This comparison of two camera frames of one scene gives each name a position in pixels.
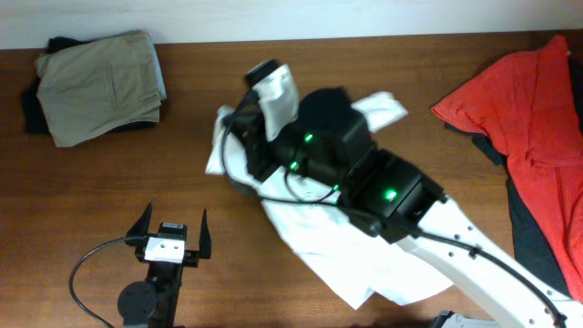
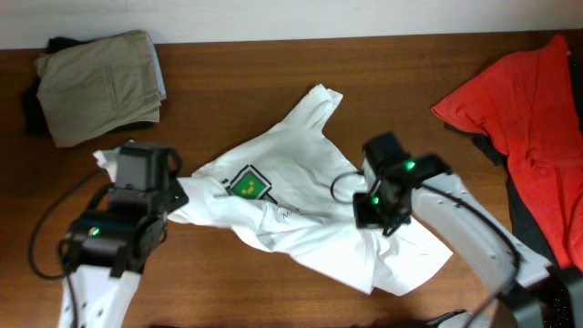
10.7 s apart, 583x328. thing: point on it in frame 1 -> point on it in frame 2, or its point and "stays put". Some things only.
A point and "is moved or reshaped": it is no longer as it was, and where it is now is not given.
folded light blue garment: x=159 y=71 stays put
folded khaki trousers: x=92 y=87 stays put
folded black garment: x=35 y=116 stays put
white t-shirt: x=357 y=262 is moved or reshaped
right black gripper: x=250 y=122 -> x=363 y=216
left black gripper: x=191 y=257 -> x=178 y=193
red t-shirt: x=526 y=105 stays put
